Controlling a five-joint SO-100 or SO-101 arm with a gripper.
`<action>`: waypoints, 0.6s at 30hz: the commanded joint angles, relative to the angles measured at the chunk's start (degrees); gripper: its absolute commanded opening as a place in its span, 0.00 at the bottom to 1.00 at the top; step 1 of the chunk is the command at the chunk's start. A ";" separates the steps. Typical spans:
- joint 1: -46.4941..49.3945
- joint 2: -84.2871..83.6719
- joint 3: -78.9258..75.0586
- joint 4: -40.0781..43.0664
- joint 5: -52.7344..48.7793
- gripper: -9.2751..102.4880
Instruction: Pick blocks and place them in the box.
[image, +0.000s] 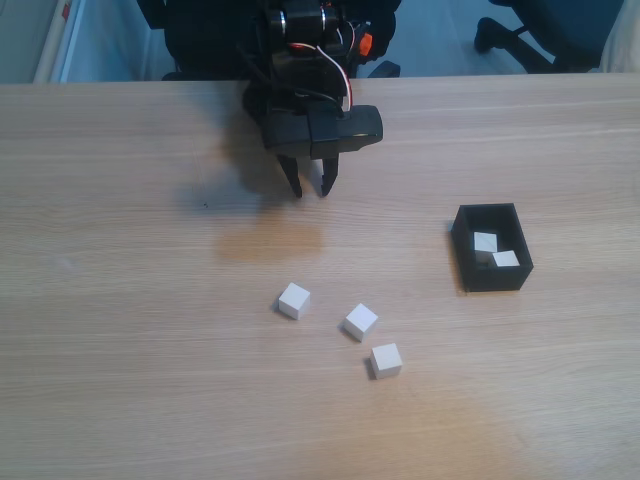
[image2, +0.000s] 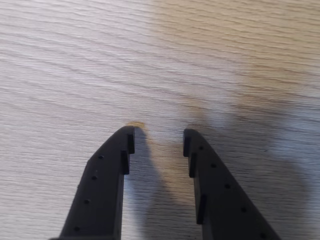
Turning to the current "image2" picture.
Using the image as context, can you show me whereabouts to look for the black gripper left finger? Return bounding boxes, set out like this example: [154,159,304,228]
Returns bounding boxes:
[58,125,136,240]

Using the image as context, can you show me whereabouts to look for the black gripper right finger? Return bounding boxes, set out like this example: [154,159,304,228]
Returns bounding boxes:
[183,128,283,240]

